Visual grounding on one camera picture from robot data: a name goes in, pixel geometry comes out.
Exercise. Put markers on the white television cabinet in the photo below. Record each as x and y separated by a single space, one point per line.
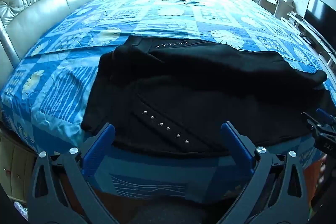
302 27

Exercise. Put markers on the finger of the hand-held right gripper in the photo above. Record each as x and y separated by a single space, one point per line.
312 123
325 116

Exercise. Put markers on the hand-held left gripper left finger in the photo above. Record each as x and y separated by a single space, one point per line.
99 146

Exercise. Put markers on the person's right hand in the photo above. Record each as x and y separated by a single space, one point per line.
322 170

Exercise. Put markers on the black flat television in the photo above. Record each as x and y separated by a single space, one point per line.
321 16

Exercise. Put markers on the wooden bedside cabinet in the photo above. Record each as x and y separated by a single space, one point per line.
15 174

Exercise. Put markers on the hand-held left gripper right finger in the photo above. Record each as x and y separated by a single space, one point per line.
233 142

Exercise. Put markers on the black studded pants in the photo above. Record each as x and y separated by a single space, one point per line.
197 82

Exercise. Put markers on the beige tufted leather headboard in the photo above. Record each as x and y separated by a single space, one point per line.
39 8

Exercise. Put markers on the blue printed bed sheet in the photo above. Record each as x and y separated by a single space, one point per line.
78 82

